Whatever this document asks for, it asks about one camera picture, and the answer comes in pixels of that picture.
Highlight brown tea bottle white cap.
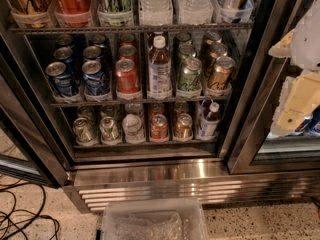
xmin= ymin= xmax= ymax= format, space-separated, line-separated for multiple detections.
xmin=148 ymin=35 xmax=172 ymax=100

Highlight red soda can middle shelf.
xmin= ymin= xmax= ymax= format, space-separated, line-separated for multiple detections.
xmin=115 ymin=59 xmax=142 ymax=100

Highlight orange can bottom shelf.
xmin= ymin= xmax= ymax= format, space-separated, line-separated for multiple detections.
xmin=174 ymin=113 xmax=193 ymax=141

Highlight middle wire shelf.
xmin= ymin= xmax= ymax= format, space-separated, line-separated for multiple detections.
xmin=50 ymin=94 xmax=230 ymax=107

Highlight green can top shelf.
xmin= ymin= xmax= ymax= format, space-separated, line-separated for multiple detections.
xmin=98 ymin=0 xmax=133 ymax=26

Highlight green ginger ale can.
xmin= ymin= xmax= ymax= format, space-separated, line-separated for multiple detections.
xmin=177 ymin=57 xmax=202 ymax=98

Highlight top wire shelf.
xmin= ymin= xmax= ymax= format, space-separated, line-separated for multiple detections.
xmin=9 ymin=22 xmax=254 ymax=35

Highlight open fridge door left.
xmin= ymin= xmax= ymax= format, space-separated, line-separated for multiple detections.
xmin=0 ymin=38 xmax=68 ymax=188

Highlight red can behind front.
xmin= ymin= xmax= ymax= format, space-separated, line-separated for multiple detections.
xmin=118 ymin=45 xmax=138 ymax=62

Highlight wire shelf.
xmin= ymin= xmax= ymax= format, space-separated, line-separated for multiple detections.
xmin=50 ymin=94 xmax=230 ymax=107
xmin=9 ymin=22 xmax=254 ymax=35

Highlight blue Pepsi can front left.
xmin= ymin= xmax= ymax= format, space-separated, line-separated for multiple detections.
xmin=45 ymin=62 xmax=79 ymax=101

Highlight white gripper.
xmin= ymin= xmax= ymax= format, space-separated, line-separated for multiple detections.
xmin=268 ymin=30 xmax=320 ymax=137

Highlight gold can behind front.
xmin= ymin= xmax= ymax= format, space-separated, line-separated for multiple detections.
xmin=203 ymin=42 xmax=229 ymax=75

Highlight blue pepsi can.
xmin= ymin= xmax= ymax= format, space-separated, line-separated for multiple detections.
xmin=53 ymin=47 xmax=81 ymax=85
xmin=83 ymin=46 xmax=107 ymax=64
xmin=45 ymin=62 xmax=79 ymax=101
xmin=82 ymin=60 xmax=110 ymax=101

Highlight red can bottom shelf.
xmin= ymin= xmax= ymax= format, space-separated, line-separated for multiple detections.
xmin=150 ymin=114 xmax=169 ymax=142

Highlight black cables on floor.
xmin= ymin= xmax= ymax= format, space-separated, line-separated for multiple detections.
xmin=0 ymin=173 xmax=61 ymax=240

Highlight stainless steel fridge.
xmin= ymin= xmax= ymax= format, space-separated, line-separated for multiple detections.
xmin=0 ymin=0 xmax=320 ymax=213

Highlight blue Pepsi can middle left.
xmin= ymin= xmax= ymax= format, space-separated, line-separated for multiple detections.
xmin=53 ymin=47 xmax=81 ymax=85

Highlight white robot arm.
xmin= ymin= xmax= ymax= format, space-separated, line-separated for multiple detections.
xmin=268 ymin=0 xmax=320 ymax=136

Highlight clear plastic bin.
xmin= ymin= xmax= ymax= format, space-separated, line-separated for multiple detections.
xmin=99 ymin=198 xmax=209 ymax=240

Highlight green can bottom left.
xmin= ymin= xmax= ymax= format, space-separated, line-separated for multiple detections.
xmin=73 ymin=117 xmax=98 ymax=146

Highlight gold can middle shelf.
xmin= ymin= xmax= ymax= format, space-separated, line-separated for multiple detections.
xmin=206 ymin=56 xmax=235 ymax=94

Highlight small bottle bottom shelf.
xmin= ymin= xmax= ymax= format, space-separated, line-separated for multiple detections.
xmin=197 ymin=102 xmax=220 ymax=140

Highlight green can behind front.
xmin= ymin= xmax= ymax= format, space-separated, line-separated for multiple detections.
xmin=177 ymin=44 xmax=197 ymax=67

